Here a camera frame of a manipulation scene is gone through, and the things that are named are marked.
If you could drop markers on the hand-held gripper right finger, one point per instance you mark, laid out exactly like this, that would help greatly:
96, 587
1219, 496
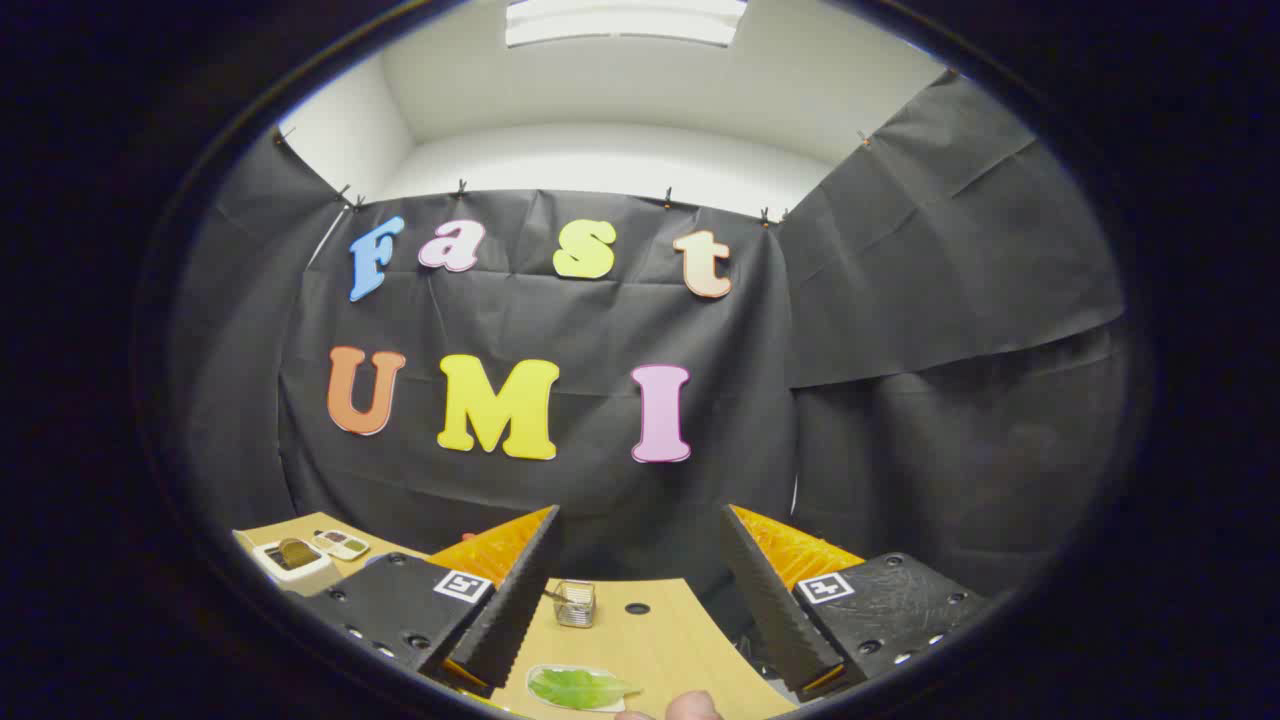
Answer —
770, 610

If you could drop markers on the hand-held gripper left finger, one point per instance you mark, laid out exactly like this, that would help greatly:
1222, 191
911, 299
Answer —
515, 610

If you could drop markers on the green lettuce leaf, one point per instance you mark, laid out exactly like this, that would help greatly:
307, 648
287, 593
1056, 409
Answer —
575, 688

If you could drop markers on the dark brown bread slice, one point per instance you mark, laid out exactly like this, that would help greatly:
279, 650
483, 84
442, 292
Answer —
297, 553

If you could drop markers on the white square plate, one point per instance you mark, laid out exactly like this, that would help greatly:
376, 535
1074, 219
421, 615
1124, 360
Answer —
540, 700

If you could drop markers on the white divided seasoning tray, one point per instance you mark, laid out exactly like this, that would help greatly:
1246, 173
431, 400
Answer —
340, 545

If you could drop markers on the white toaster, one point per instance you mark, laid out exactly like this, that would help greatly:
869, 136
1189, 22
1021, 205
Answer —
310, 578

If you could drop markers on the black backdrop cloth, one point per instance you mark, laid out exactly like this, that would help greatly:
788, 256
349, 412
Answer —
600, 320

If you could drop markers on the ceiling light panel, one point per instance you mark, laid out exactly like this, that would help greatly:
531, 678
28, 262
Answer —
625, 20

